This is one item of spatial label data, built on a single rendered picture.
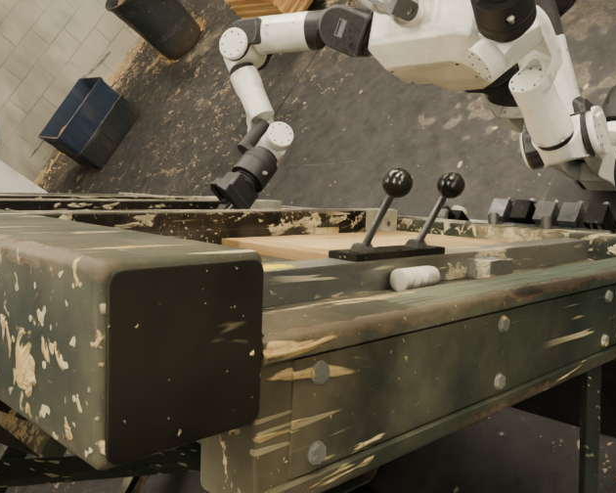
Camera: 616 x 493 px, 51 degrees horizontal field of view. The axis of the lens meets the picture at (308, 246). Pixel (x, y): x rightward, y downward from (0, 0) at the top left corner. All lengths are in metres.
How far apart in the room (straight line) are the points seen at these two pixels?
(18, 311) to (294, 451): 0.18
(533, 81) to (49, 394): 0.95
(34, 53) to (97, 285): 6.02
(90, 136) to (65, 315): 5.04
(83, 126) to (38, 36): 1.25
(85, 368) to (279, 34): 1.35
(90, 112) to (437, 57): 4.22
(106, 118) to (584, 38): 3.58
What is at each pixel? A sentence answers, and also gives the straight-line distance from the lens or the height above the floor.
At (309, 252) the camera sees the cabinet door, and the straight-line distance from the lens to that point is 1.09.
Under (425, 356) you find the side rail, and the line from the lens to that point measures 0.50.
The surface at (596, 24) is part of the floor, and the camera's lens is 3.27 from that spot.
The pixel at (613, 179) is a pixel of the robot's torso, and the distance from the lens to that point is 2.26.
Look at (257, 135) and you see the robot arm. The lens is 1.59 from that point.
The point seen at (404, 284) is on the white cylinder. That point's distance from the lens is 0.83.
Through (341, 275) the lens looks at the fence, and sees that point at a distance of 0.78.
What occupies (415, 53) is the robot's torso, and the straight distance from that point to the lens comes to 1.40.
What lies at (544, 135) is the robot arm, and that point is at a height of 1.22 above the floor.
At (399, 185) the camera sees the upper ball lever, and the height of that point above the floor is 1.54.
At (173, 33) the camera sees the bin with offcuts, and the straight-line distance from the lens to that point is 5.59.
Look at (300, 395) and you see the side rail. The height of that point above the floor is 1.78.
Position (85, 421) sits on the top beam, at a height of 1.90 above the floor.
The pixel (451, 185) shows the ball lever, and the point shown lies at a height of 1.45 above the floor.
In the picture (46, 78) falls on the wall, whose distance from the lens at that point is 6.33.
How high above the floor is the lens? 2.07
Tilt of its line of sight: 40 degrees down
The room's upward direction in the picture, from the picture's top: 48 degrees counter-clockwise
